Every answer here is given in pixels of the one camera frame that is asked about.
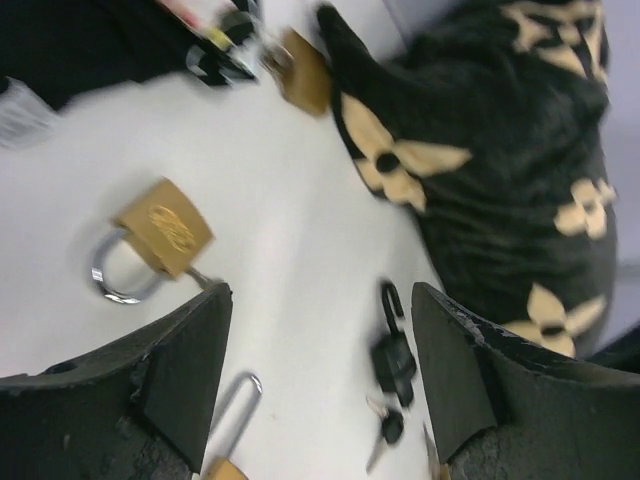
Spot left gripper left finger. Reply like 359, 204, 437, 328
1, 282, 233, 479

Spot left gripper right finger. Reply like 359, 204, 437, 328
411, 283, 639, 479

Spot medium brass padlock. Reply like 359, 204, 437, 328
91, 177, 214, 305

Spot large brass padlock long shackle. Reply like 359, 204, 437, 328
199, 371, 263, 480

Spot black-headed keys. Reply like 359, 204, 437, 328
365, 397, 404, 475

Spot black padlock open shackle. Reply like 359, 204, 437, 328
370, 280, 417, 409

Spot black floral pillow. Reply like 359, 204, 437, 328
316, 1, 617, 358

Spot black printed garment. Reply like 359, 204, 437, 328
1, 1, 261, 111

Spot brass padlock near pillow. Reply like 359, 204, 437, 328
261, 28, 331, 118

